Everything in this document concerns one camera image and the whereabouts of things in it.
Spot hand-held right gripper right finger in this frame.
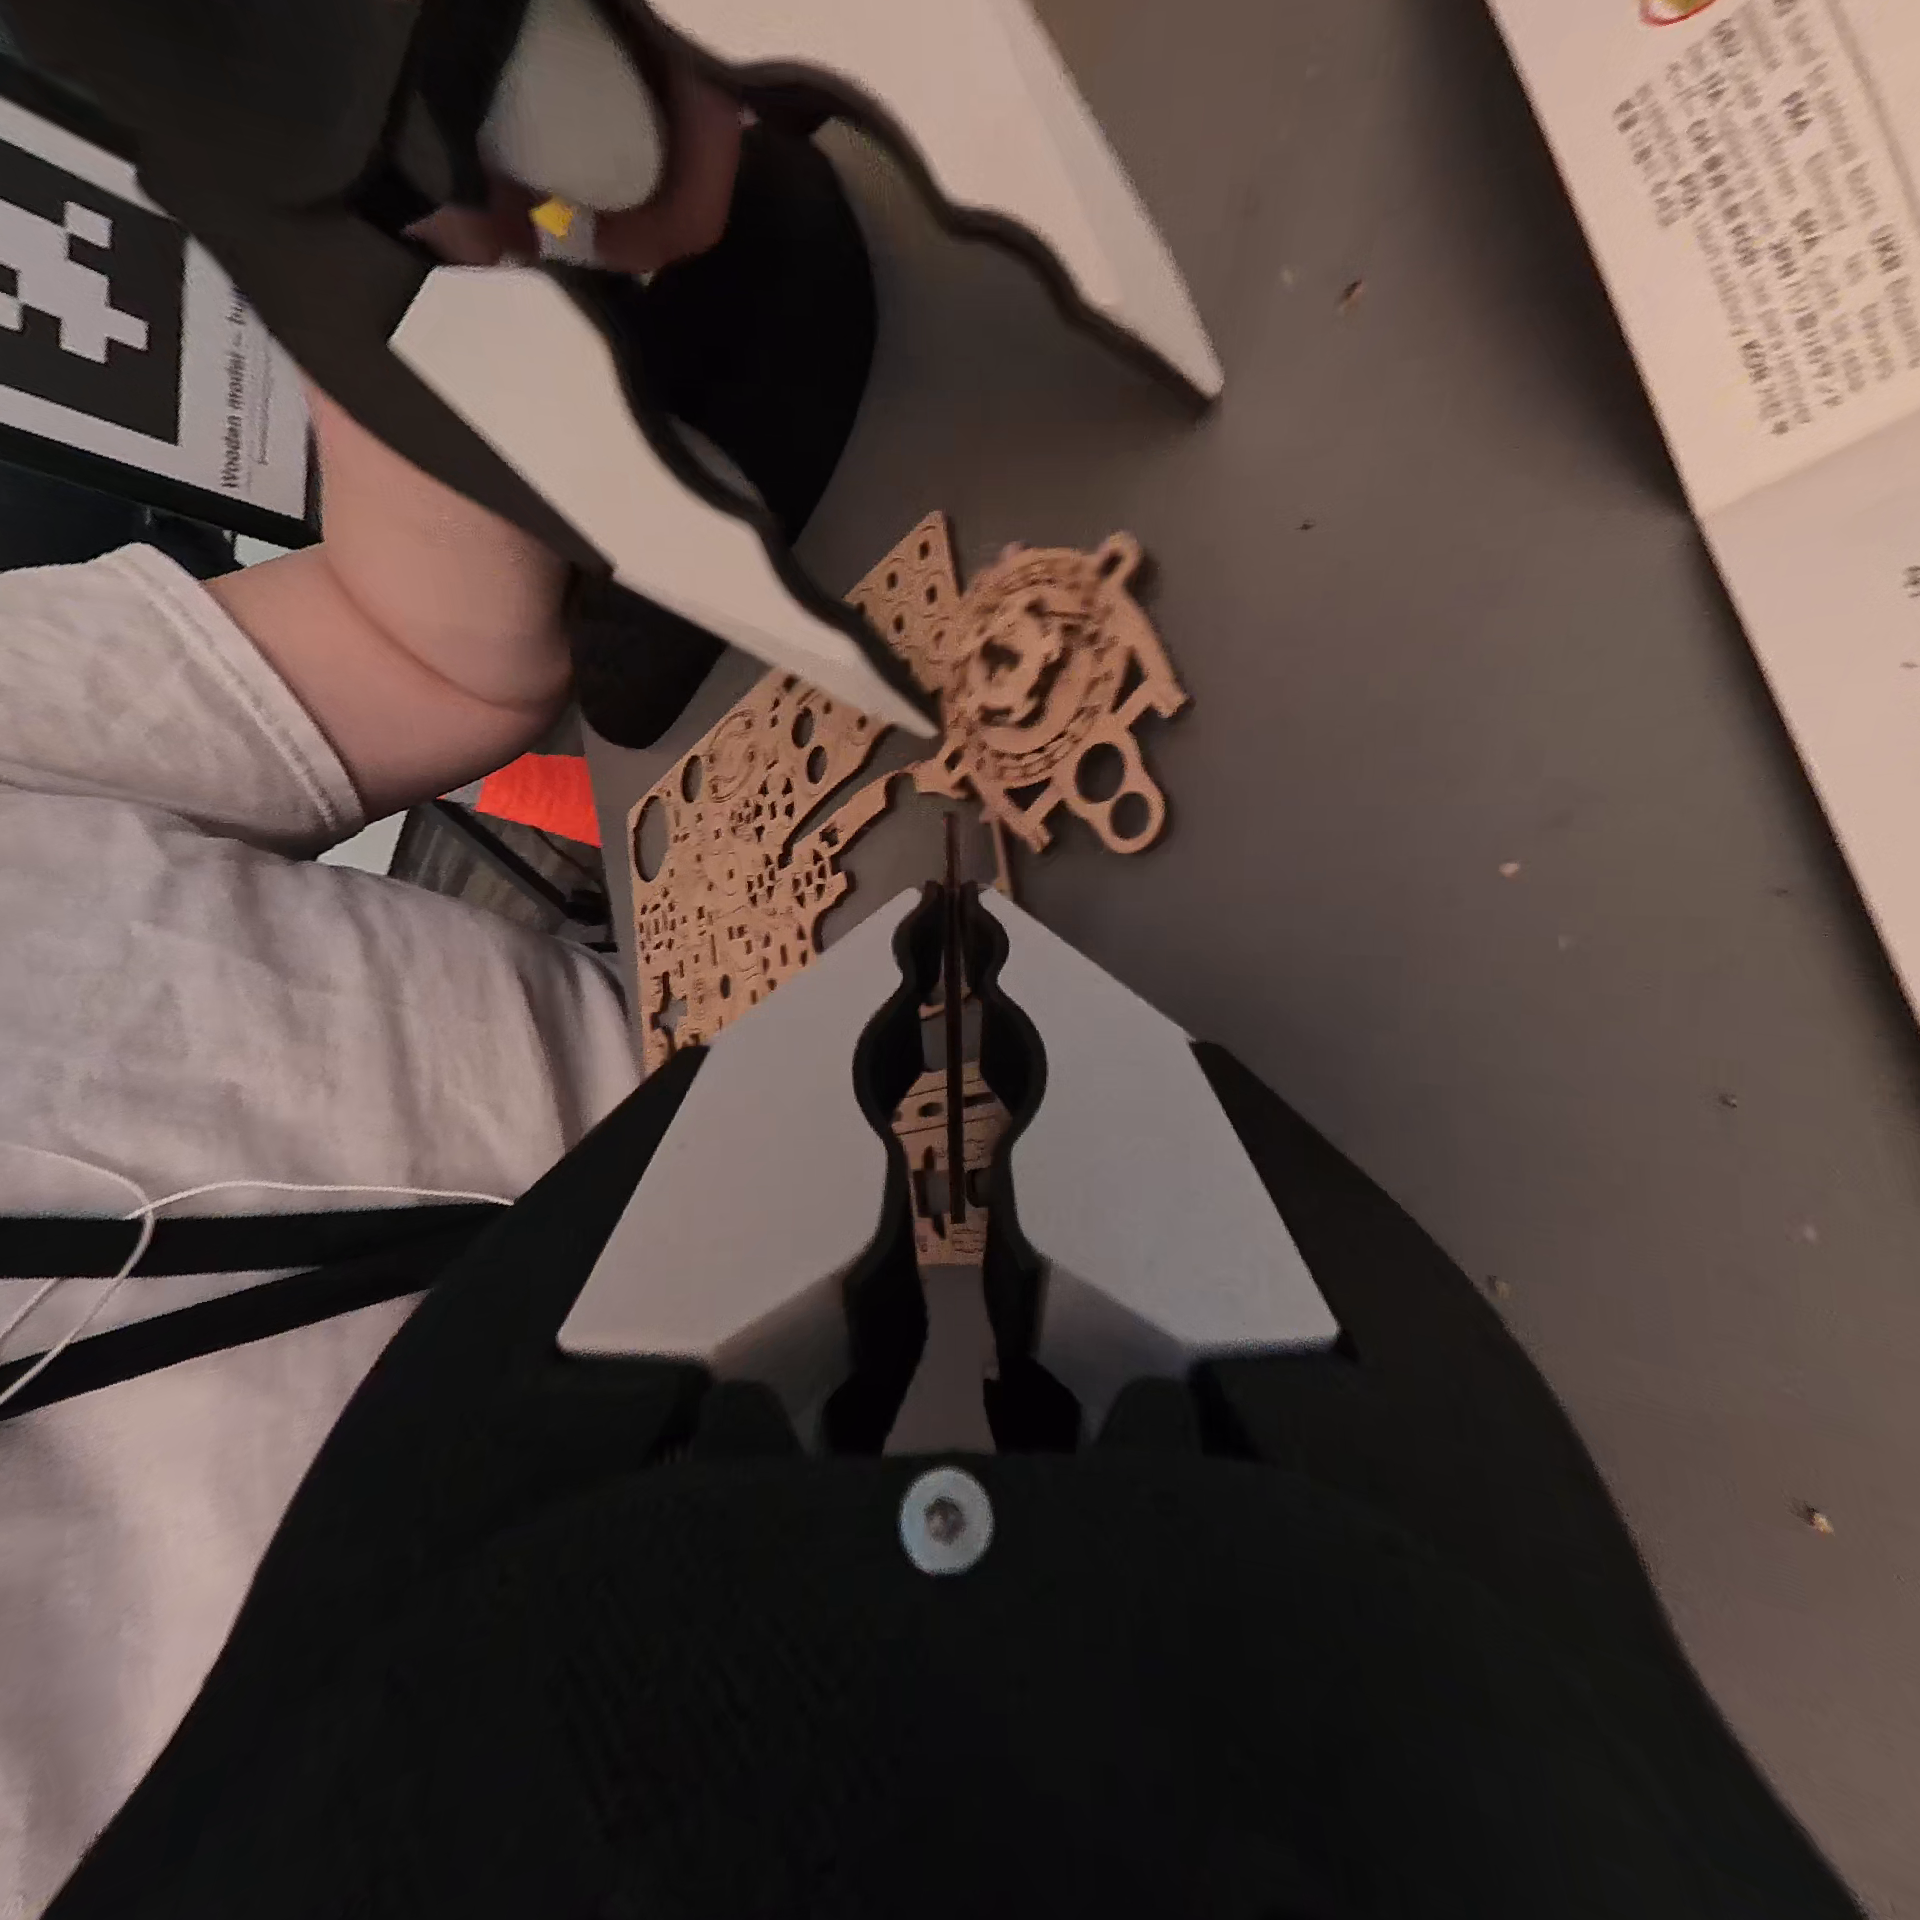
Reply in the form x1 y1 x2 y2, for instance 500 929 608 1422
955 882 1343 1455

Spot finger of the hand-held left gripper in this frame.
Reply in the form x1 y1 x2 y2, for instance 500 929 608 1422
645 0 1229 403
387 271 941 737

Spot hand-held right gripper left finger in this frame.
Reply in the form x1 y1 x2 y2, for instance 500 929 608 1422
560 882 949 1455

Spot laser-cut wooden parts sheet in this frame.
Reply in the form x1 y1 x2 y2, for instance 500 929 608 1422
628 506 995 1264

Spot wooden gear model assembly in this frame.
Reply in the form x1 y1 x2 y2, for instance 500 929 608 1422
901 534 1191 856

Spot person's left forearm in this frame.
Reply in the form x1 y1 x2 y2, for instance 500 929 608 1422
202 386 583 821

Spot person's left hand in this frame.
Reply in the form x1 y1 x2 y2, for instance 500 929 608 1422
636 58 754 275

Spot orange item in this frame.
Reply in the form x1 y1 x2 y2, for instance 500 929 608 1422
479 753 601 885

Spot paper instruction booklet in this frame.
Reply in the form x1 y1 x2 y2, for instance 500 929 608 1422
1484 0 1920 1028

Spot thin white cable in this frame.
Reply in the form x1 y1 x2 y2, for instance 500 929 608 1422
0 1178 515 1409

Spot black strap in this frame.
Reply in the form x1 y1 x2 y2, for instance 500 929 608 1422
0 1203 515 1422

